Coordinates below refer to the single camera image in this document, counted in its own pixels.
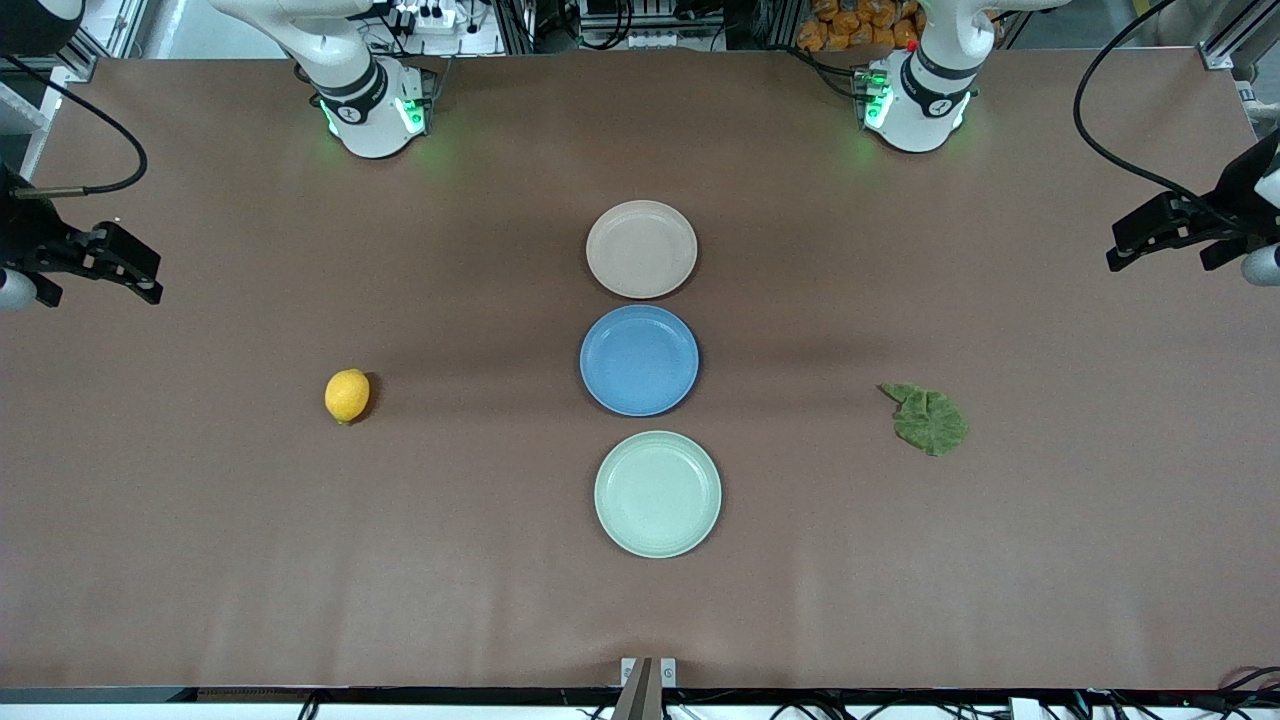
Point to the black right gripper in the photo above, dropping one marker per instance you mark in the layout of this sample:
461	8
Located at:
22	235

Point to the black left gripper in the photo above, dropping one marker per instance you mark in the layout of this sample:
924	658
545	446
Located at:
1236	193

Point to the yellow lemon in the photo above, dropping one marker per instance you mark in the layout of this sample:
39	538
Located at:
346	395

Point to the green lettuce leaf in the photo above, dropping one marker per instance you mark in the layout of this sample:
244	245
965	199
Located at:
932	422

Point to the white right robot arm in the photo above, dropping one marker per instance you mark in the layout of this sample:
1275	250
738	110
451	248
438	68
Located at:
365	110

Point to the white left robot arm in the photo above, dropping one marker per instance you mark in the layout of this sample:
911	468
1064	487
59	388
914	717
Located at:
925	100

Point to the orange snack bag pile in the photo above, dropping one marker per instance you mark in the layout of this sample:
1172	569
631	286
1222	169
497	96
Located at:
850	25

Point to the white power strip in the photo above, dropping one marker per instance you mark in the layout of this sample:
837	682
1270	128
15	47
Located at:
425	18

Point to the beige plate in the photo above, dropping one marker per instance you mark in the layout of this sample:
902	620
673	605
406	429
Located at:
640	250

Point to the blue plate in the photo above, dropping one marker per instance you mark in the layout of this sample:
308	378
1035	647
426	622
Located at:
638	360

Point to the pale green plate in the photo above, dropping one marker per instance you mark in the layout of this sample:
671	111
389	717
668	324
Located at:
655	495

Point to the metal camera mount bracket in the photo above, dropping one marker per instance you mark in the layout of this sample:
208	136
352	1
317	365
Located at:
647	685

